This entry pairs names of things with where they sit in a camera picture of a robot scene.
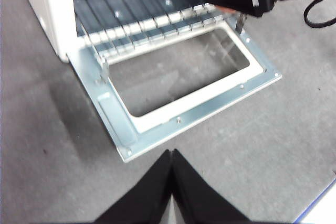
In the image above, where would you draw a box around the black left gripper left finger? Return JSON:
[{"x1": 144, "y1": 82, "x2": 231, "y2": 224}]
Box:
[{"x1": 94, "y1": 150, "x2": 173, "y2": 224}]

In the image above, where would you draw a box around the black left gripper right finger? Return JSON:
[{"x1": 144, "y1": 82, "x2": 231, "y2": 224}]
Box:
[{"x1": 172, "y1": 148, "x2": 250, "y2": 224}]

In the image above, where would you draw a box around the glass-windowed oven door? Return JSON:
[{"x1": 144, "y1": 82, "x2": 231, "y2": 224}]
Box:
[{"x1": 65, "y1": 15, "x2": 283, "y2": 163}]

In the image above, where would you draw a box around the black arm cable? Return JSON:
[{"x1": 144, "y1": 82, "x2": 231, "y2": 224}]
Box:
[{"x1": 303, "y1": 0, "x2": 336, "y2": 28}]

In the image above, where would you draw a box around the metal wire oven rack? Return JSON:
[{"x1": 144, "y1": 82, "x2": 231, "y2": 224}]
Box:
[{"x1": 70, "y1": 0, "x2": 228, "y2": 61}]

